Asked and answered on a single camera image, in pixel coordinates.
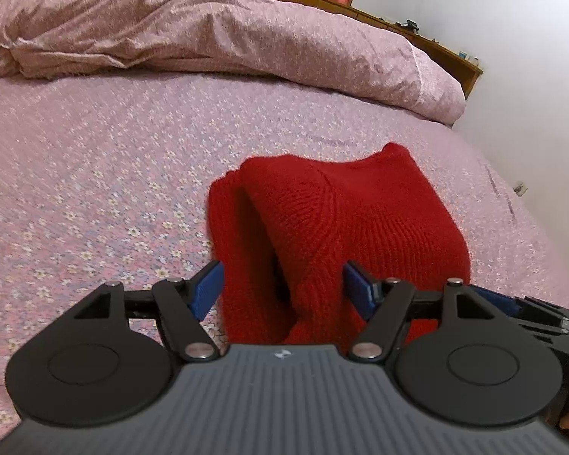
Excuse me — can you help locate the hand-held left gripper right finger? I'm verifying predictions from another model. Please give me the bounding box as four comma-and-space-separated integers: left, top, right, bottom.
343, 260, 497, 362

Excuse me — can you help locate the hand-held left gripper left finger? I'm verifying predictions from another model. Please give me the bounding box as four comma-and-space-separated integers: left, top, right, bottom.
74, 260, 226, 362

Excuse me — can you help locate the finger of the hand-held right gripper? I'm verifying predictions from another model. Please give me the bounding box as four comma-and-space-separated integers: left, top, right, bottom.
469, 286, 523, 318

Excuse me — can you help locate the red knit cardigan black bow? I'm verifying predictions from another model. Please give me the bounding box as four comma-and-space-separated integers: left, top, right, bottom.
206, 142, 471, 356

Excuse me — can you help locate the pink floral bed sheet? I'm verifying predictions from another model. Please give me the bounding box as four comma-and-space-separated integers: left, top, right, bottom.
0, 70, 569, 427

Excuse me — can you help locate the wooden shelf headboard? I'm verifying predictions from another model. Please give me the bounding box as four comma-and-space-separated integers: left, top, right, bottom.
242, 0, 484, 100

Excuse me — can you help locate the pink floral duvet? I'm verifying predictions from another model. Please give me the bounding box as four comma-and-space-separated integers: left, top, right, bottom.
0, 0, 466, 124

